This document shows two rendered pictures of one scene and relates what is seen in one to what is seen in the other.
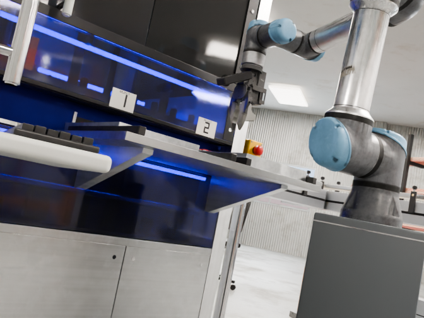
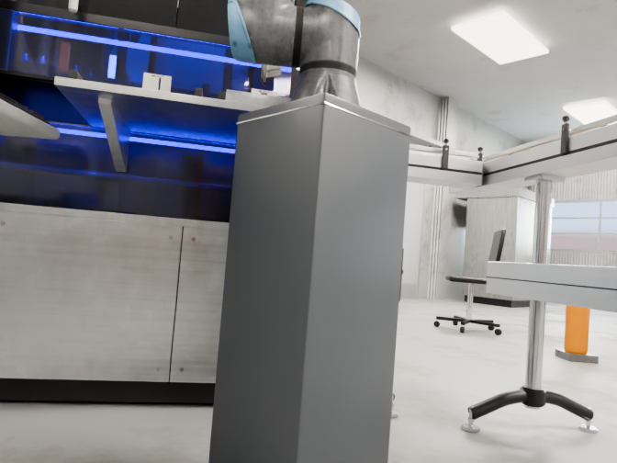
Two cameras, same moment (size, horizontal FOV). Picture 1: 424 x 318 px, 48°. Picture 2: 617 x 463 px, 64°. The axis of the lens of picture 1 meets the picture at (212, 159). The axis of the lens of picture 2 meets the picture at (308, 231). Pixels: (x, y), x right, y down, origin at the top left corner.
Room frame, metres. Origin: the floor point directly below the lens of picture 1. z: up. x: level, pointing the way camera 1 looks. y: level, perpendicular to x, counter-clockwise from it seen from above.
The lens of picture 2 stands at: (0.32, -0.86, 0.51)
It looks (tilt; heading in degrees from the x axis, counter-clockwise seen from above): 3 degrees up; 27
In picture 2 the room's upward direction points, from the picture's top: 4 degrees clockwise
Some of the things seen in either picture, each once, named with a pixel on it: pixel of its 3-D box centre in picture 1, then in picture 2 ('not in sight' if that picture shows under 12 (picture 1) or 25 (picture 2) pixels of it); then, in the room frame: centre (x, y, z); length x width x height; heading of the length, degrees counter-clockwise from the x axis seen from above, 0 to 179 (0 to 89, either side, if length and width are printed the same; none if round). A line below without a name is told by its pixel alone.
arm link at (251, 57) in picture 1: (252, 62); not in sight; (1.54, -0.07, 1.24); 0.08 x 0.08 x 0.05
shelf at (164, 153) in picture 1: (187, 161); (207, 125); (1.45, 0.07, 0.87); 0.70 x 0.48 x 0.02; 129
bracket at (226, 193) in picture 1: (243, 199); not in sight; (1.60, -0.13, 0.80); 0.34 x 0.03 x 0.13; 39
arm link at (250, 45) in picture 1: (257, 38); not in sight; (1.54, -0.07, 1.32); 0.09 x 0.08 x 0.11; 31
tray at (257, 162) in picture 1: (238, 165); (269, 119); (1.53, -0.09, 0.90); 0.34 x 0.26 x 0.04; 38
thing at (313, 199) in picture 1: (269, 178); (394, 157); (2.15, -0.27, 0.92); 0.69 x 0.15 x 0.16; 129
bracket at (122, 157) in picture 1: (110, 170); (114, 139); (1.29, 0.26, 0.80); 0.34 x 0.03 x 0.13; 39
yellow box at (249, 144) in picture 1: (249, 149); not in sight; (1.86, -0.14, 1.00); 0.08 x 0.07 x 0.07; 39
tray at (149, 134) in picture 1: (129, 139); not in sight; (1.40, 0.25, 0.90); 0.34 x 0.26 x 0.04; 39
